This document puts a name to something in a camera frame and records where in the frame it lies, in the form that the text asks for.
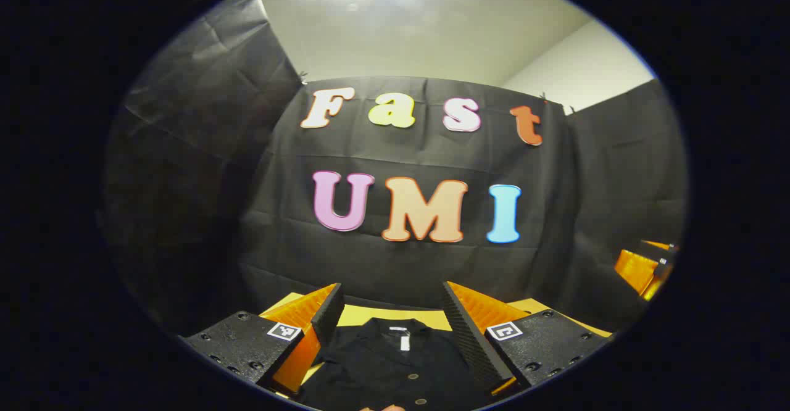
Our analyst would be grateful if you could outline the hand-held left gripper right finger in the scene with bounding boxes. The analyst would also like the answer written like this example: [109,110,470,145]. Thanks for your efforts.
[441,280,613,397]

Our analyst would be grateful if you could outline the black button shirt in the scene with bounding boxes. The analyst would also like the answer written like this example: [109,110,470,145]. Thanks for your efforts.
[299,317,494,411]

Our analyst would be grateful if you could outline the black backdrop cloth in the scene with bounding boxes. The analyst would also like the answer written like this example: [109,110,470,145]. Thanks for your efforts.
[102,0,689,338]

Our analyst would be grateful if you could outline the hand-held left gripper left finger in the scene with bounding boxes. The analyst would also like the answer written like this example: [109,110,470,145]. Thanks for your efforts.
[184,283,345,396]

